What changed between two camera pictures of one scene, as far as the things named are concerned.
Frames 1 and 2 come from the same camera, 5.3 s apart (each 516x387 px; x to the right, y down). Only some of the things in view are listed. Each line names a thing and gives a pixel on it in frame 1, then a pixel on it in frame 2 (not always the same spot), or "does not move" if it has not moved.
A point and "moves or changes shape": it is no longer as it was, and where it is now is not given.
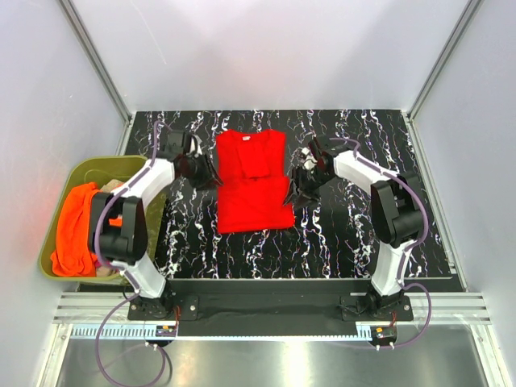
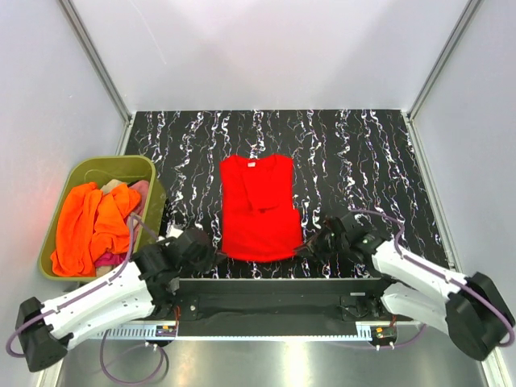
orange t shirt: (73, 255) does not move
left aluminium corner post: (93, 56) does not move
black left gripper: (210, 179) to (211, 258)
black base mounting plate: (272, 307) does not move
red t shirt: (252, 181) moves or changes shape
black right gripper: (299, 185) to (314, 246)
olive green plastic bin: (99, 170) does not move
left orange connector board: (165, 330) does not move
